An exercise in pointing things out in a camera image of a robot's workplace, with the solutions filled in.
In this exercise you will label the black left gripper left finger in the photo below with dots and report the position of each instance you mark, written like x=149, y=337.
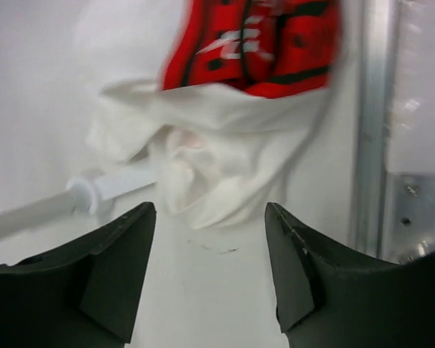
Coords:
x=84, y=293

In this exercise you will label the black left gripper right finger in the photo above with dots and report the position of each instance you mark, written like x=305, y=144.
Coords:
x=329, y=295

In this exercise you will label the white red print t-shirt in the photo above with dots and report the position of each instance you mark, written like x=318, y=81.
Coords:
x=221, y=95

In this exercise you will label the white silver clothes rack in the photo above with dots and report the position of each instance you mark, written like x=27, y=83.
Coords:
x=92, y=192

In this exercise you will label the silver front mounting rail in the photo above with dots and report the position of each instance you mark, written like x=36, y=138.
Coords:
x=394, y=201

